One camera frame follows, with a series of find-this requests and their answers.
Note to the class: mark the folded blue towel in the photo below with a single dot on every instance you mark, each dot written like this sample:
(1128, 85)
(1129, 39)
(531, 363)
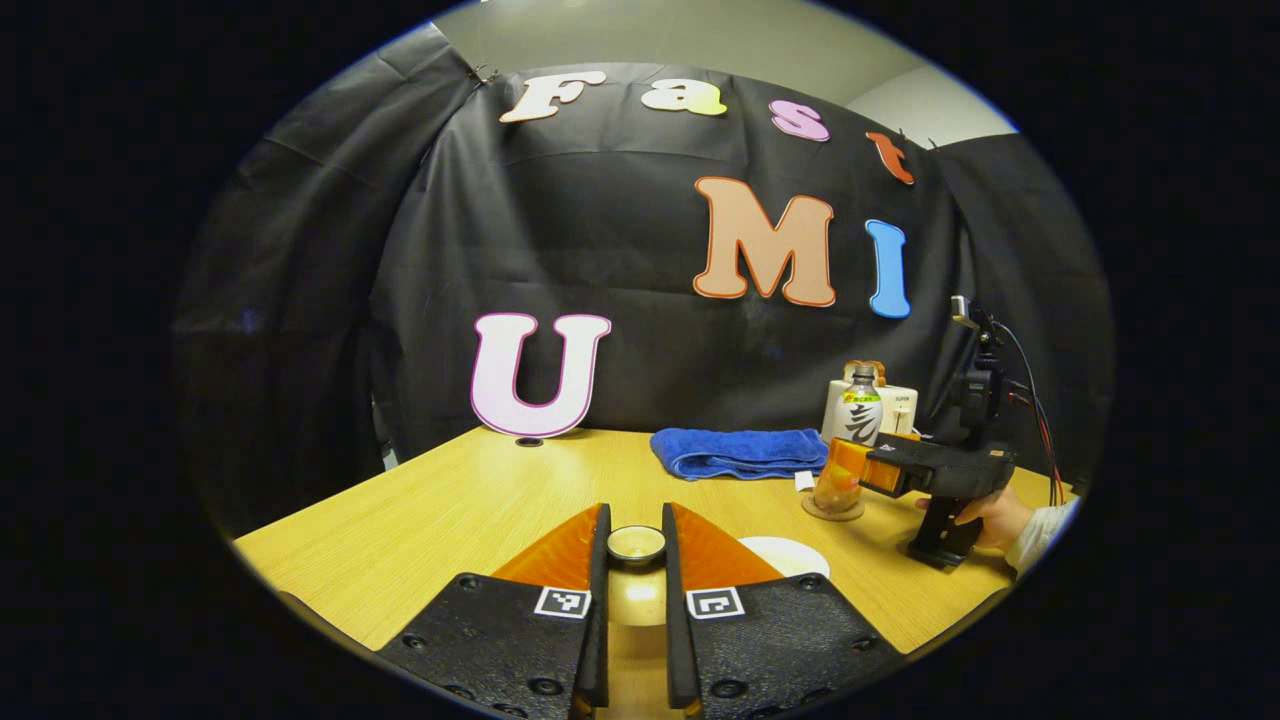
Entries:
(740, 452)

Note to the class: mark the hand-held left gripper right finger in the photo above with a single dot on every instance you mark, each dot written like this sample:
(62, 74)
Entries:
(675, 620)

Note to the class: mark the clear plastic water bottle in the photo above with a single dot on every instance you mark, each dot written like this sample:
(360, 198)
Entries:
(860, 415)

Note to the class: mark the round brown coaster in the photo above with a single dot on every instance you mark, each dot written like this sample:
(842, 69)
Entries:
(830, 512)

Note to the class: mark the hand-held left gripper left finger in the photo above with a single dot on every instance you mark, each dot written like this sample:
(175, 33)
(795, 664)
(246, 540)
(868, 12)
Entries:
(600, 620)

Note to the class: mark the black backdrop cloth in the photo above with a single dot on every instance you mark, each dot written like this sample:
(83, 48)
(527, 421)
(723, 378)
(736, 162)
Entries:
(330, 300)

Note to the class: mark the white toaster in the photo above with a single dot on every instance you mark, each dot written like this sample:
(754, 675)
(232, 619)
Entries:
(900, 410)

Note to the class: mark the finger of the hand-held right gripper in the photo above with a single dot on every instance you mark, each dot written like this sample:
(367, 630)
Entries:
(845, 462)

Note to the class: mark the cream ceramic teacup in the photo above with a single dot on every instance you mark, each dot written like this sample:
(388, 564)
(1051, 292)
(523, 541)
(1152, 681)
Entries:
(790, 555)

